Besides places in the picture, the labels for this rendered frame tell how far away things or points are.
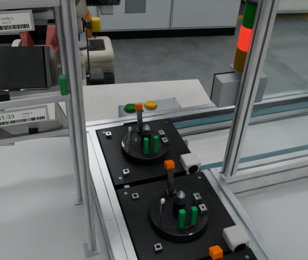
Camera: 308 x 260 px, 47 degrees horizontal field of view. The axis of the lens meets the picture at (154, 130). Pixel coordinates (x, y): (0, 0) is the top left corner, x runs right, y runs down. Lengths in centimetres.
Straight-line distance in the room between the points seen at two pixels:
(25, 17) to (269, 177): 78
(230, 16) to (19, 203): 365
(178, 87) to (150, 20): 261
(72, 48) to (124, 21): 348
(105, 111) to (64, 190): 41
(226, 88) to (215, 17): 348
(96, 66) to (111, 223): 123
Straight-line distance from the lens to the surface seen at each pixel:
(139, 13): 405
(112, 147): 103
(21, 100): 62
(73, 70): 60
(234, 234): 83
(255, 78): 82
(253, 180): 105
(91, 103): 142
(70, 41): 58
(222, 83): 82
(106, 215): 87
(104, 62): 195
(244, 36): 80
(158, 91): 150
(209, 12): 425
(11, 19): 56
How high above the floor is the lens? 163
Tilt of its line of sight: 37 degrees down
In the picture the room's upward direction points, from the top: 3 degrees clockwise
